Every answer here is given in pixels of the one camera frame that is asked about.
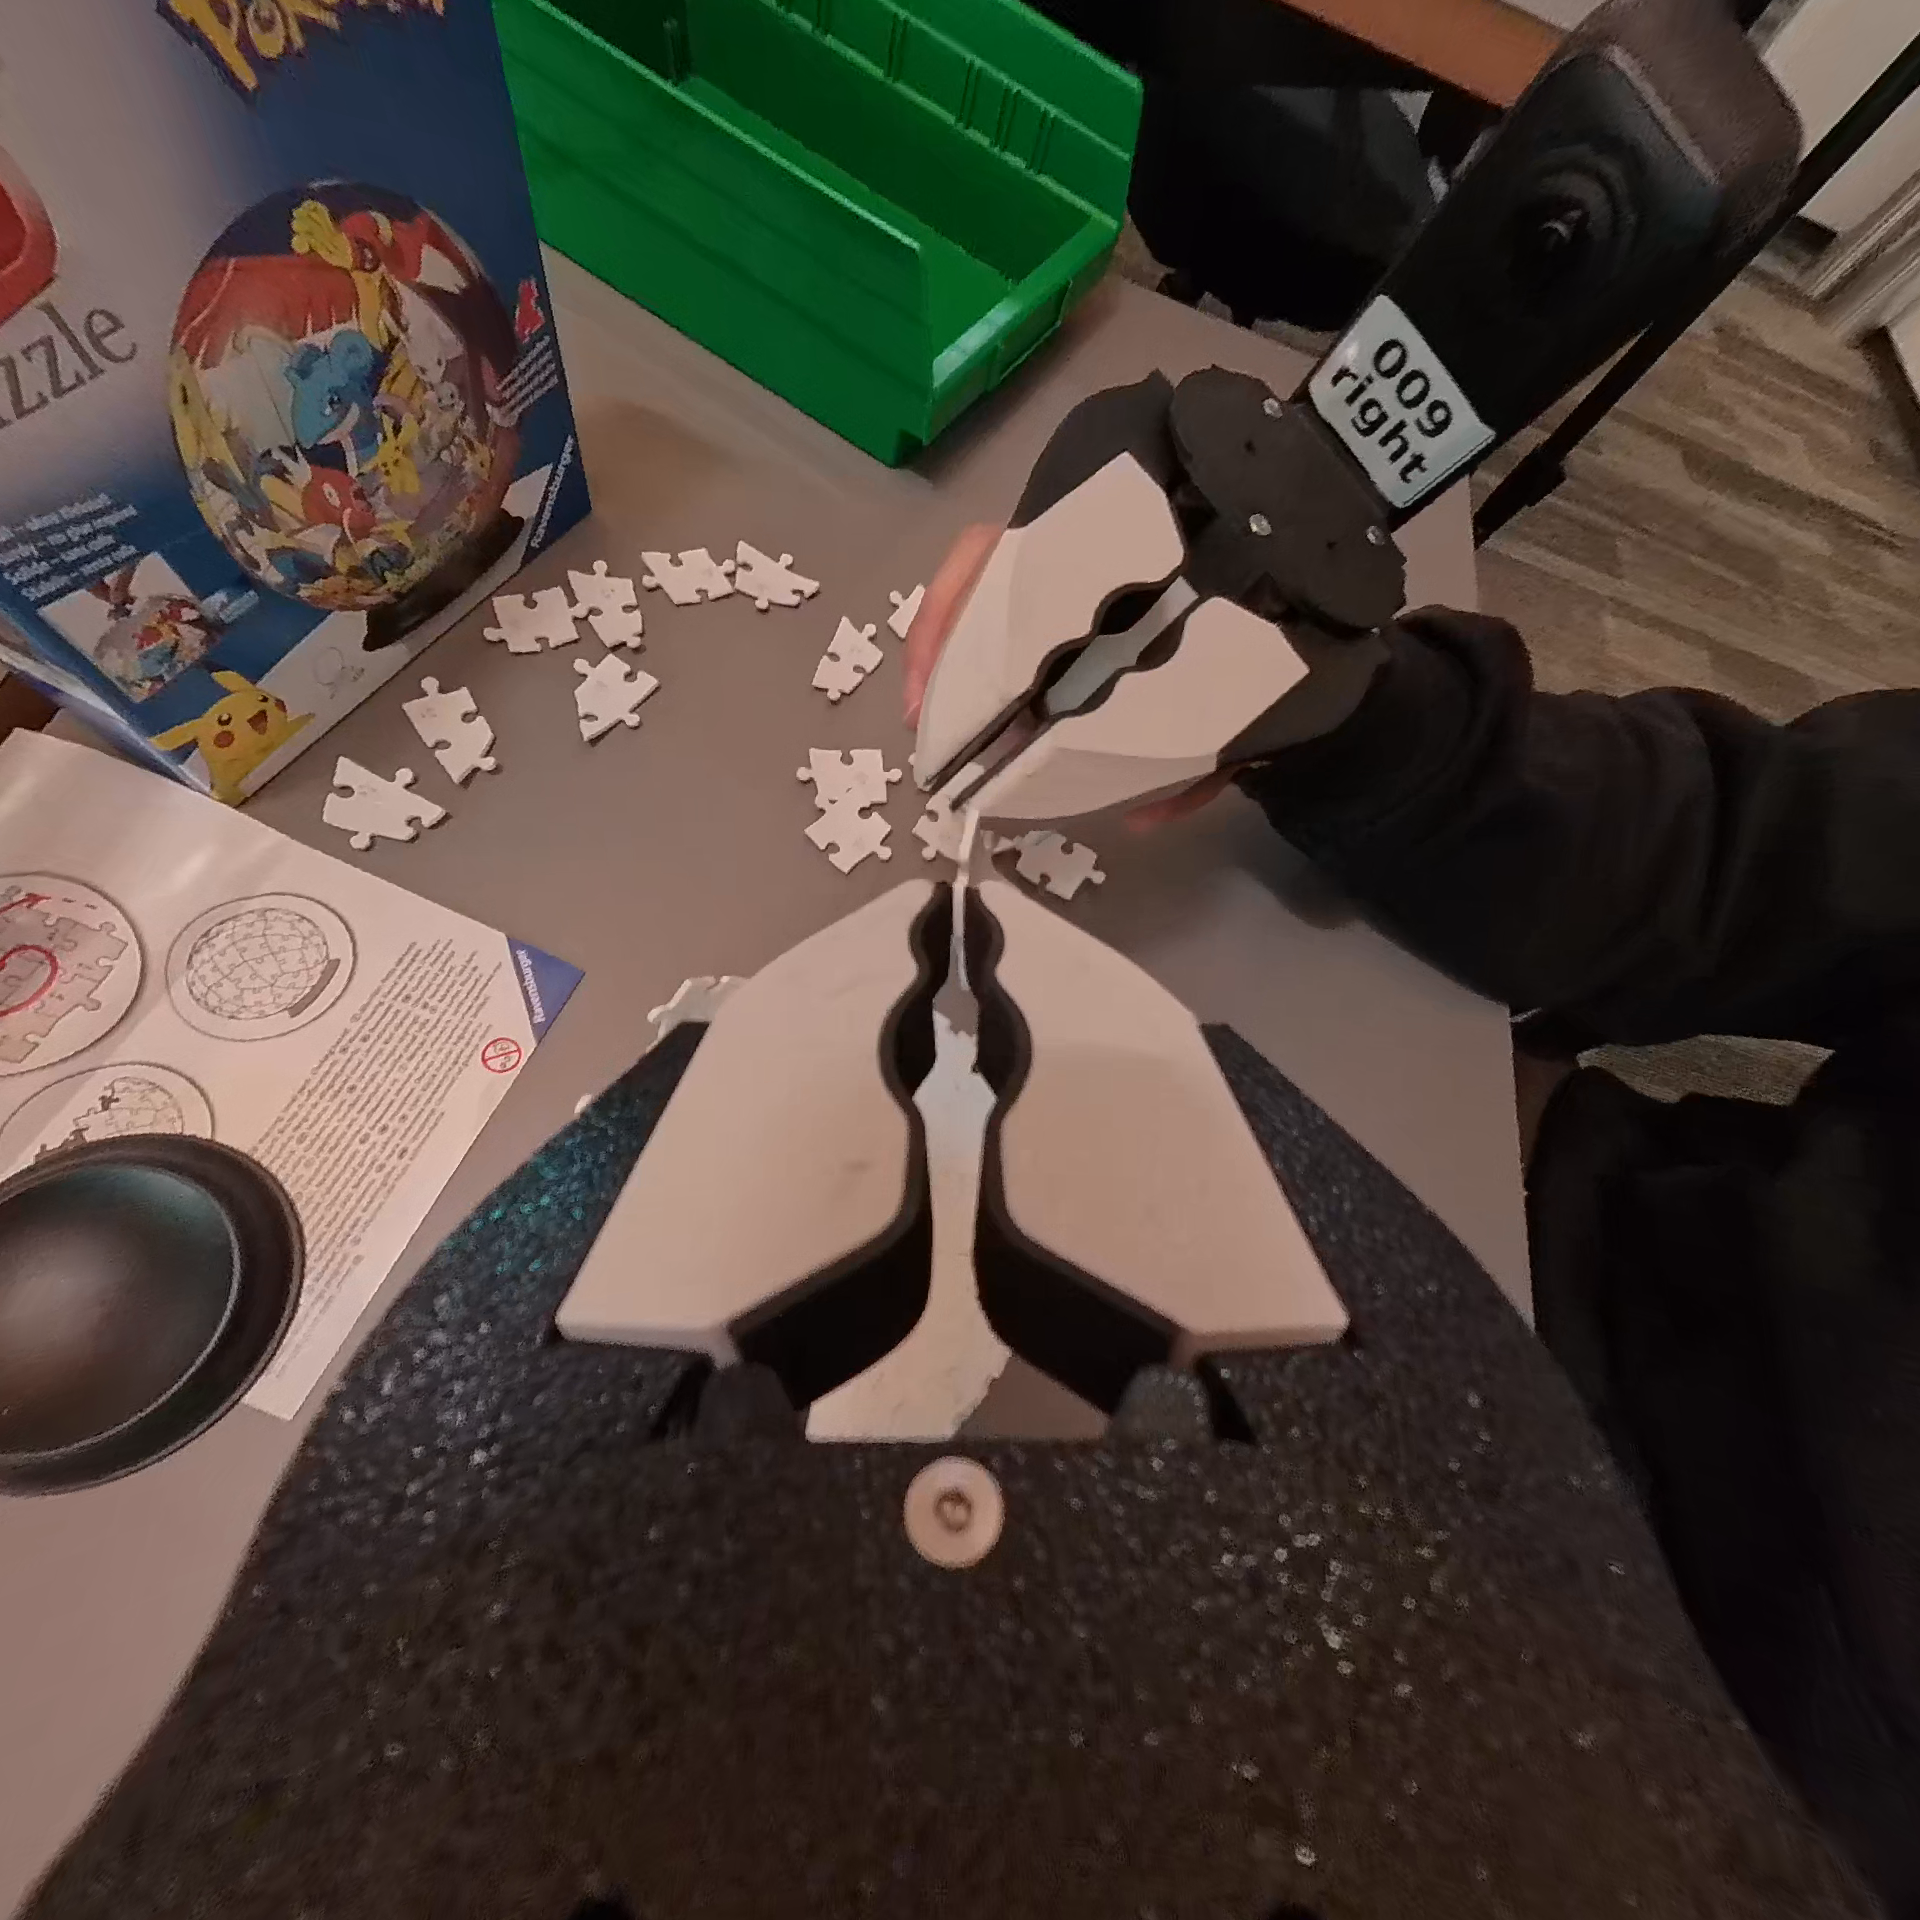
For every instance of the pile of puzzle pieces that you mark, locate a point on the pile of puzzle pieces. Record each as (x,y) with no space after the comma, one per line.
(849,819)

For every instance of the large wooden table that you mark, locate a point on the large wooden table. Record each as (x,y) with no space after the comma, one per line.
(1441,43)

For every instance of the black ball stand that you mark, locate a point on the black ball stand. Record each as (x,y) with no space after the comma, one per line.
(89,1306)

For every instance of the person's right hand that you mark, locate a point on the person's right hand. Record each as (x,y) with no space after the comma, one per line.
(933,630)

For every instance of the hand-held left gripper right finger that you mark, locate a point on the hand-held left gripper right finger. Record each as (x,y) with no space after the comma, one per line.
(1156,1171)

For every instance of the person's right forearm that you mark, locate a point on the person's right forearm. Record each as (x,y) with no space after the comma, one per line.
(1575,840)

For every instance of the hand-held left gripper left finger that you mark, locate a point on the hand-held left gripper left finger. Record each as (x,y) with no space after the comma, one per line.
(751,1171)

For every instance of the black office chair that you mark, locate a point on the black office chair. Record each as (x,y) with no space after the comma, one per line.
(1277,182)

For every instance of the blue puzzle box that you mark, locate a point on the blue puzzle box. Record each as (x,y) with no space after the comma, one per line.
(301,375)

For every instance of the white instruction leaflet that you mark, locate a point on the white instruction leaflet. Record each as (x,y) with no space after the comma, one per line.
(375,1049)

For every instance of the person's dark clothing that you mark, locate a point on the person's dark clothing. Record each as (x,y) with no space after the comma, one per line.
(1724,1424)

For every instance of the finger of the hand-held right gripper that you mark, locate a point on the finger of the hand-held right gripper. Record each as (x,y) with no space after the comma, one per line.
(1049,585)
(1185,704)

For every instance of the green storage bin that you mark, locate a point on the green storage bin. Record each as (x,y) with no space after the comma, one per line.
(781,195)

